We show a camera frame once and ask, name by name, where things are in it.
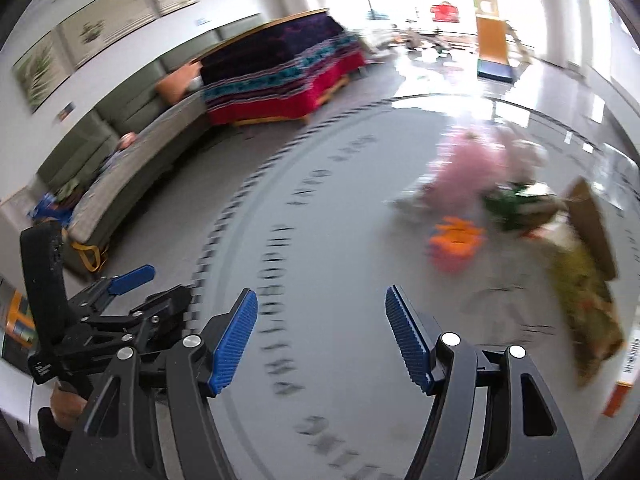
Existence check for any orange children's slide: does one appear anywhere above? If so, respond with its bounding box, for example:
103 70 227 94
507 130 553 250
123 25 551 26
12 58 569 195
470 0 531 83

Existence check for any orange cushion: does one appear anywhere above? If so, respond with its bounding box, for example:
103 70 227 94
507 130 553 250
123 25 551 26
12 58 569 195
155 62 203 106

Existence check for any orange plastic toy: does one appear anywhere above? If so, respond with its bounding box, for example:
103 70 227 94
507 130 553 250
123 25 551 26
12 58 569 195
427 216 488 273

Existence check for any colourful printed box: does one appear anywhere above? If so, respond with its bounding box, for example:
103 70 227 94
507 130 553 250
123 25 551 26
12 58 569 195
0 280 38 363

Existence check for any wide plant wall painting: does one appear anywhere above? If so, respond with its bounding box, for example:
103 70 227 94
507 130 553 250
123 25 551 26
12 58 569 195
60 0 161 71

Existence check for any table with patterned cloth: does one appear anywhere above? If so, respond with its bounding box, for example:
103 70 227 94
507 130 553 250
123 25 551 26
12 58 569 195
200 12 367 127

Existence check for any grey green sofa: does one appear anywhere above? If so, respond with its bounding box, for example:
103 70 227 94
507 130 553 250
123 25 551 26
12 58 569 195
35 12 266 277

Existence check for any green plant wall painting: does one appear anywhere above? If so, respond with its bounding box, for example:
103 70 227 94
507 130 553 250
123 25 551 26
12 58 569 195
12 42 68 113

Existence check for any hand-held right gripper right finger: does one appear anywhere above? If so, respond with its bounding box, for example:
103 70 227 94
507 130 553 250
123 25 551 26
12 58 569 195
384 285 583 480

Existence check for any white orange box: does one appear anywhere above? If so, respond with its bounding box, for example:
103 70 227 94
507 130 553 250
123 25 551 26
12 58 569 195
602 335 640 418

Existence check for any yellow strap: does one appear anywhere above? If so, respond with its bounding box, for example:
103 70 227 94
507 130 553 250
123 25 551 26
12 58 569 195
70 242 108 273

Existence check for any red toy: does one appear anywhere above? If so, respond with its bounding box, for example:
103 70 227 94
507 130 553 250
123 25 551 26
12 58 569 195
430 2 461 23

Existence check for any pink plush toy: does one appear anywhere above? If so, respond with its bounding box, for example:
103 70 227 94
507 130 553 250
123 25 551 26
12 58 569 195
400 127 548 211

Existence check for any yellow green snack bag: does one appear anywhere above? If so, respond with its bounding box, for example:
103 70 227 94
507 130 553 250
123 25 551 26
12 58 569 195
547 245 626 386

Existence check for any grey toy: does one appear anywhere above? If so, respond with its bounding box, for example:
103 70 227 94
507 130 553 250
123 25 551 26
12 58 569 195
405 25 456 56

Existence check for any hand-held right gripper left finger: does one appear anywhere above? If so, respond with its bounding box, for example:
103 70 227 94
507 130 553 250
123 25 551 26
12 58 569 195
59 288 259 480

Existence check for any person's left forearm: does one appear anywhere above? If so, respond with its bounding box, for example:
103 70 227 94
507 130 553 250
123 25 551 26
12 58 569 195
37 385 87 466

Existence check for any brown cardboard piece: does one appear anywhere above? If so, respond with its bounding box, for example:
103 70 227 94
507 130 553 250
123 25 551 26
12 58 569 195
562 177 618 281

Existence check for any blue bag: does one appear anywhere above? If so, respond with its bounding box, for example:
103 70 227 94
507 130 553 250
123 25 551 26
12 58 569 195
30 192 68 226

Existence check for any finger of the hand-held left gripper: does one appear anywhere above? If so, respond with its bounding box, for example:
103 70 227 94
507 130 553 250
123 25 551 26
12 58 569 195
95 284 193 348
67 265 156 318

